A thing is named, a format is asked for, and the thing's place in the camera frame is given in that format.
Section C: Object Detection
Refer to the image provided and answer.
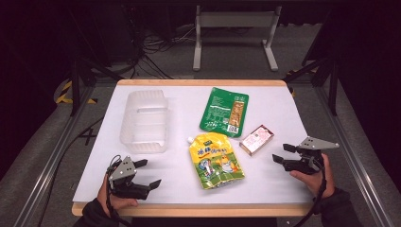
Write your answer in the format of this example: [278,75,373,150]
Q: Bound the small pink box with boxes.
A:
[238,124,275,157]

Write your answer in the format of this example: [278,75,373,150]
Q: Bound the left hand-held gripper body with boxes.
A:
[108,155,149,201]

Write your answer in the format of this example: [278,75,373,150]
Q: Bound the aluminium rail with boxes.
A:
[315,84,395,227]
[12,84,96,227]

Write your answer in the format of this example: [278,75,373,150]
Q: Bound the bundle of floor cables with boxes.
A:
[126,26,197,79]

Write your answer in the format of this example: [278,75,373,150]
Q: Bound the wooden table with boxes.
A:
[71,79,314,218]

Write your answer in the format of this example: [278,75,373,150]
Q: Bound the clear plastic container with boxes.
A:
[119,89,170,155]

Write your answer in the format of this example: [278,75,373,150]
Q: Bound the person's left hand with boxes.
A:
[96,175,140,218]

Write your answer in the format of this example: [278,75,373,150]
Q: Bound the yellow black hazard tape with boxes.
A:
[55,80,97,105]

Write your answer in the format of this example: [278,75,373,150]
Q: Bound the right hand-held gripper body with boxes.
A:
[283,135,340,175]

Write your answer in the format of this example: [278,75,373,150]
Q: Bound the yellow spout pouch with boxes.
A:
[186,131,246,190]

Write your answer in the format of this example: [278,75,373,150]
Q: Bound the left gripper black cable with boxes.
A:
[105,154,131,227]

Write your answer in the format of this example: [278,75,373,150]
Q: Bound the white paper sheet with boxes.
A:
[73,84,314,204]

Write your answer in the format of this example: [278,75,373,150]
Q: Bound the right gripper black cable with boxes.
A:
[292,157,327,227]

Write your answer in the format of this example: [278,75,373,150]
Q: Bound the green snack packet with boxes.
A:
[199,87,250,139]

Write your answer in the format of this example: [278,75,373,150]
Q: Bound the black metal stand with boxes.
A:
[69,56,125,117]
[282,58,340,116]

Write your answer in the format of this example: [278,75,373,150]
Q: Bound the white metal stand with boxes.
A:
[192,5,283,72]

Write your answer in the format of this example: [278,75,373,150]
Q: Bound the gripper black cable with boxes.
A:
[292,157,327,227]
[105,154,131,227]

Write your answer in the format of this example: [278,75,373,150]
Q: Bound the black floor cable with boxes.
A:
[37,116,106,227]

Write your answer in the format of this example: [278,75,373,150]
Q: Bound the person's right hand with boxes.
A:
[289,153,336,199]

